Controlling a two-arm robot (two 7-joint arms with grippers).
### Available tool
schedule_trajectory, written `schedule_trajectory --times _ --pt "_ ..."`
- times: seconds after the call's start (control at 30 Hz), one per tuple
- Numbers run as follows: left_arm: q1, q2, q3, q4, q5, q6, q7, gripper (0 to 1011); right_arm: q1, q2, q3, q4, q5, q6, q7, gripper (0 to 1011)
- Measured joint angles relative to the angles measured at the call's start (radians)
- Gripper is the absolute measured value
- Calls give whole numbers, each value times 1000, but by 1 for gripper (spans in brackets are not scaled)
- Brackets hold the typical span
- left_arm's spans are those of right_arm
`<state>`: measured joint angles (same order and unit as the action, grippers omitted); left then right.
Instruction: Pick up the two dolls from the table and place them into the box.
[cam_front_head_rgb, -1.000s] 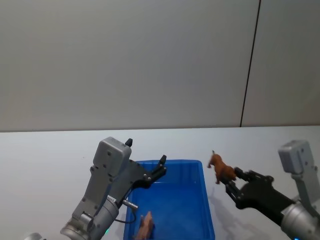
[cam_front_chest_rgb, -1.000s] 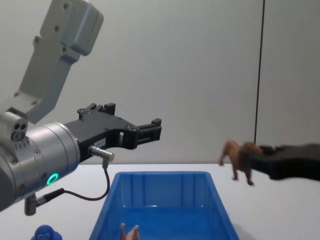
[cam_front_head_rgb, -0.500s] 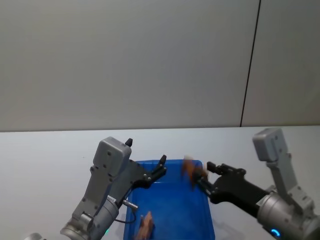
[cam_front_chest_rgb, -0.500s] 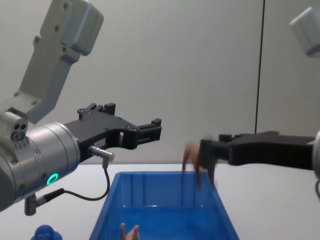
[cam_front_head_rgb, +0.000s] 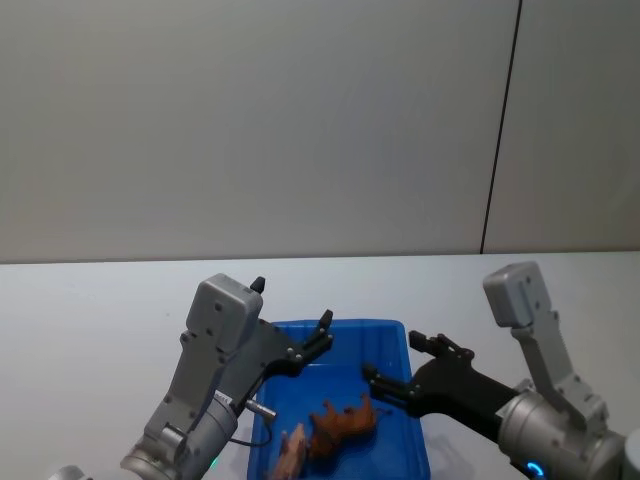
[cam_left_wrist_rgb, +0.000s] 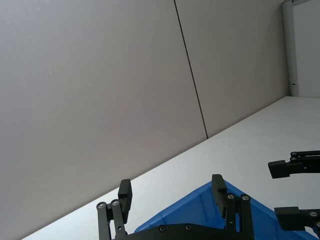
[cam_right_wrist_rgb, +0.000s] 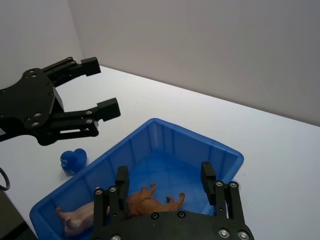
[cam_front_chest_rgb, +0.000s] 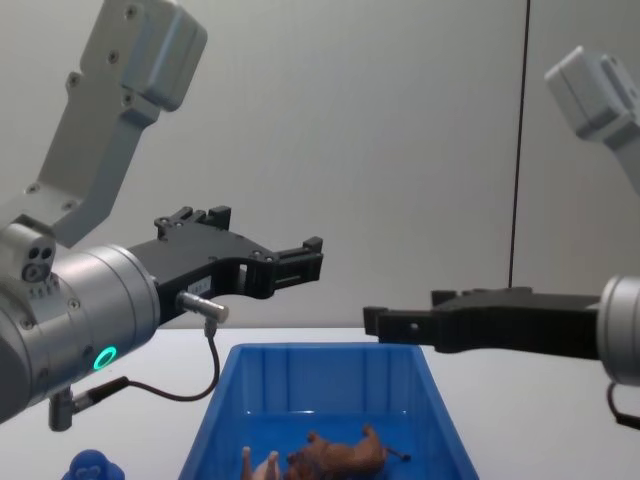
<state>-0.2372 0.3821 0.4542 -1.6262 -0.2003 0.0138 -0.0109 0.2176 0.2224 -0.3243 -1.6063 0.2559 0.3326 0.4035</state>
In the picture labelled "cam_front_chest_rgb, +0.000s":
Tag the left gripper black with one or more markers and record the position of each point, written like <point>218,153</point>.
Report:
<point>200,260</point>

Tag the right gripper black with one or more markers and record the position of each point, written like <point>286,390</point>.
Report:
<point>520,325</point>

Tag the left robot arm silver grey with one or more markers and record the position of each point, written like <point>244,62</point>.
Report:
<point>100,300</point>

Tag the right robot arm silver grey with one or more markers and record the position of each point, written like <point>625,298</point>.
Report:
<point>620,325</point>

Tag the blue plastic bin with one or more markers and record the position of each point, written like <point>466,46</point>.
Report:
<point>325,380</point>

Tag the brown toy animal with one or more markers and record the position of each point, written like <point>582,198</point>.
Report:
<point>345,452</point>

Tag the pink toy animal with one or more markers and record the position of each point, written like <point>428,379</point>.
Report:
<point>265,472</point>

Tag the blue toy figure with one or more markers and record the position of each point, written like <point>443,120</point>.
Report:
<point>95,467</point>

